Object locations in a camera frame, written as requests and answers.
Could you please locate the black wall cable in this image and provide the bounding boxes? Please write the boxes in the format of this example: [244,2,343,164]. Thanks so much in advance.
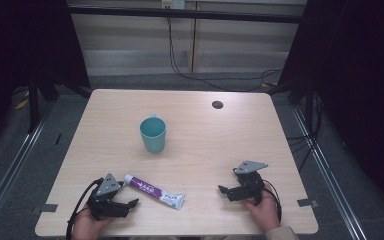
[166,16,284,93]

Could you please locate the yellow floor marker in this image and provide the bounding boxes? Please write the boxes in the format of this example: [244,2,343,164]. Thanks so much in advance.
[14,98,30,111]

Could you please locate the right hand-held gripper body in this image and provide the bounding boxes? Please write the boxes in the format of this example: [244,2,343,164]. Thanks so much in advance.
[227,160,270,206]

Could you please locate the metal floor rail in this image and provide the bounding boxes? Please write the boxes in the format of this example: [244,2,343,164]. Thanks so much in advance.
[0,101,56,231]
[291,106,369,240]

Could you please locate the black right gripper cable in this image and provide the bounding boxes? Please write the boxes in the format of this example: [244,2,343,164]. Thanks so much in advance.
[261,179,283,224]

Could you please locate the black metal stand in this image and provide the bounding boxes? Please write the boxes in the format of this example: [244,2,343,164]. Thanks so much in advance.
[27,71,61,134]
[288,78,316,133]

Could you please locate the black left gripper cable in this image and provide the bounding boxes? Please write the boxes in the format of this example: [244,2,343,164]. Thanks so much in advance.
[65,177,105,240]

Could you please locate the purple and white toothpaste tube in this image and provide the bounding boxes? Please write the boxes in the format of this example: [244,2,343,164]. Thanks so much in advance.
[123,173,186,211]

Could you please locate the black floor cables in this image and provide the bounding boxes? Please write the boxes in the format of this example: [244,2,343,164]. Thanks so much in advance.
[285,93,325,173]

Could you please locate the black horizontal bar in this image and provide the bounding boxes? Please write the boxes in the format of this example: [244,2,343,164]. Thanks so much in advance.
[67,4,306,25]

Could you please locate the teal plastic cup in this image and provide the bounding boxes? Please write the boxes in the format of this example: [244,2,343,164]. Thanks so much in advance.
[139,113,168,155]

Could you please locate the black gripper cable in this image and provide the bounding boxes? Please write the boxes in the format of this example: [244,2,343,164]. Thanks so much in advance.
[261,179,283,224]
[65,177,105,240]

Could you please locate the dark curtain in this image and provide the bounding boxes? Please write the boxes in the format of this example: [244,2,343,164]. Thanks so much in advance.
[0,0,92,158]
[278,0,384,209]

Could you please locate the white wall socket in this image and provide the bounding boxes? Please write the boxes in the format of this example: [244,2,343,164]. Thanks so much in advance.
[161,0,186,10]

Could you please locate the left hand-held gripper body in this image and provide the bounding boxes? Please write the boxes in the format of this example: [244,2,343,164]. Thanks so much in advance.
[86,172,132,221]

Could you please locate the person's right hand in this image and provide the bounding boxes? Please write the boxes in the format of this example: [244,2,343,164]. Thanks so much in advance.
[241,186,282,233]

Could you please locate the person's left hand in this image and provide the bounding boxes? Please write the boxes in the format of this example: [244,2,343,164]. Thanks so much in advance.
[71,203,115,240]

